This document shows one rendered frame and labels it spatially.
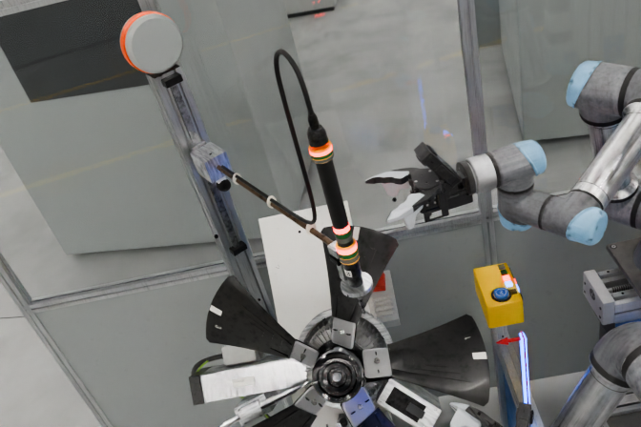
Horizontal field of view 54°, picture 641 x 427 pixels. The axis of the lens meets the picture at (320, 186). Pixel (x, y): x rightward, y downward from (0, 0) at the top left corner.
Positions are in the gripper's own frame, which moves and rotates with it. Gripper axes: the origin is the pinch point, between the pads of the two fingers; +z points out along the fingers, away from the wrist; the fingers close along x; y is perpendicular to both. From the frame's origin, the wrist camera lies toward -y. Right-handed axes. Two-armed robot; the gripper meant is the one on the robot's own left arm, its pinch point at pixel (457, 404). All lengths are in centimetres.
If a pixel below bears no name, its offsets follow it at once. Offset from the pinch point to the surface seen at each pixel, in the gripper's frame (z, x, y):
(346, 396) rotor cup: 19.8, -2.6, 15.1
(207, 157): 81, -39, -1
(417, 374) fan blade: 12.2, -0.1, -0.2
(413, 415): 15.3, 16.9, 3.2
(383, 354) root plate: 22.1, -0.7, 1.0
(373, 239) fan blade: 30.9, -24.1, -12.4
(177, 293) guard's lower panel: 121, 24, 21
